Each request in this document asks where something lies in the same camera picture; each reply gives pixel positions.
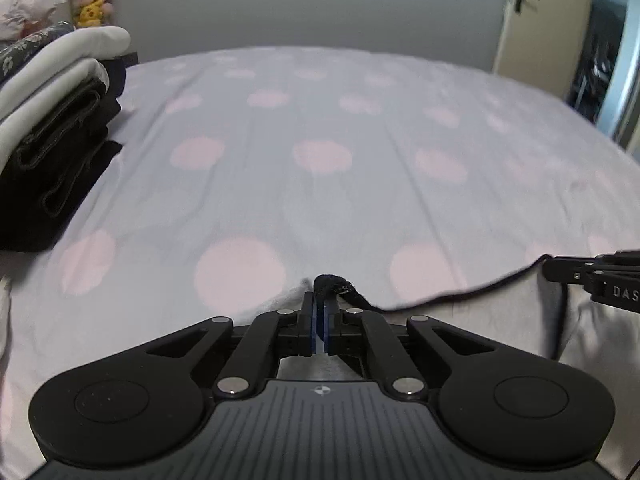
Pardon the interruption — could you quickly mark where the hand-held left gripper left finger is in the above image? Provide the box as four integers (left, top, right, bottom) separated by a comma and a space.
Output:
145, 290, 317, 399

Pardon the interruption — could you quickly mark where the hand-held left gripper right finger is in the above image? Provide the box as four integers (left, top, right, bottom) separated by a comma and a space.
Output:
319, 294, 495, 399

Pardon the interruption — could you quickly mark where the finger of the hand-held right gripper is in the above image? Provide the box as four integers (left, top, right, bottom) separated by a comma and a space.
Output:
542, 255, 608, 288

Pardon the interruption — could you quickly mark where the stack of folded clothes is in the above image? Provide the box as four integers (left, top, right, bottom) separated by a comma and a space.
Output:
0, 59, 125, 254

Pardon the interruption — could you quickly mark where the polka dot bed sheet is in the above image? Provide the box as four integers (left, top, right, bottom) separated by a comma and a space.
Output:
0, 45, 640, 480

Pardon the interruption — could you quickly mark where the cream door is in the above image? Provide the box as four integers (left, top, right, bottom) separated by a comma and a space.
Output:
492, 0, 595, 107

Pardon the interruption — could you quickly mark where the folded white cloth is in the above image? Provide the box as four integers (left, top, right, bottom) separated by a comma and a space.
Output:
0, 26, 132, 173

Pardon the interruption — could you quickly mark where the folded dark floral cloth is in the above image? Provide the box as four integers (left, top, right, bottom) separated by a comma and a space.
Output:
0, 20, 76, 83

